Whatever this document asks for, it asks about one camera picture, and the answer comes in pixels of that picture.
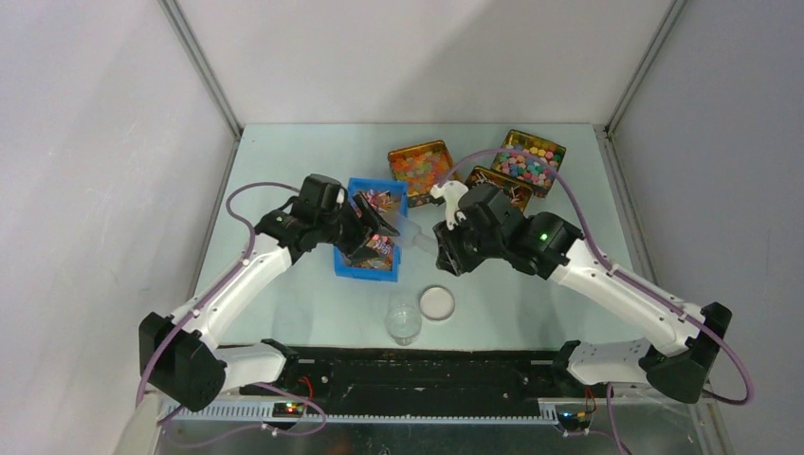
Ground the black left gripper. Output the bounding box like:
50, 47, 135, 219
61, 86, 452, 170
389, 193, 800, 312
316, 191, 398, 265

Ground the grey slotted cable duct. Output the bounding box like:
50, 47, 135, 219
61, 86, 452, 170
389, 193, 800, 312
163, 400, 560, 425

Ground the blue plastic candy bin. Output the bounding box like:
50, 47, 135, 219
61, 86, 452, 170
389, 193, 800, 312
334, 177, 408, 282

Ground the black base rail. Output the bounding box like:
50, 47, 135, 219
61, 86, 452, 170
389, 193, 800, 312
271, 346, 606, 418

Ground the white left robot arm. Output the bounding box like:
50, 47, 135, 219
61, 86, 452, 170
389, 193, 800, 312
136, 173, 399, 411

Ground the tin of orange candies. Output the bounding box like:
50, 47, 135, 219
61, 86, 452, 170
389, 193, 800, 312
387, 140, 453, 209

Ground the clear plastic jar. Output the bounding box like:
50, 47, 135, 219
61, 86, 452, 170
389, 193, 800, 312
384, 296, 423, 347

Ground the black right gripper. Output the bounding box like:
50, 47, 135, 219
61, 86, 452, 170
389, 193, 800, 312
434, 209, 505, 275

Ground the clear plastic scoop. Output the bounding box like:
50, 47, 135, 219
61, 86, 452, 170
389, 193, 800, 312
383, 212, 438, 257

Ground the tin of wrapped candies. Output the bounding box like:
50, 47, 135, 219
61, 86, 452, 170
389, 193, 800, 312
464, 166, 533, 213

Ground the white jar lid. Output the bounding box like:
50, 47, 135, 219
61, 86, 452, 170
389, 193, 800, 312
419, 286, 456, 321

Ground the tin of pastel candies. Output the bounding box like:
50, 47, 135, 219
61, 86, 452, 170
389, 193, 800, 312
491, 129, 567, 198

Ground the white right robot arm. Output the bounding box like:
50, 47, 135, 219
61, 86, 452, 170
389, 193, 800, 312
426, 181, 732, 404

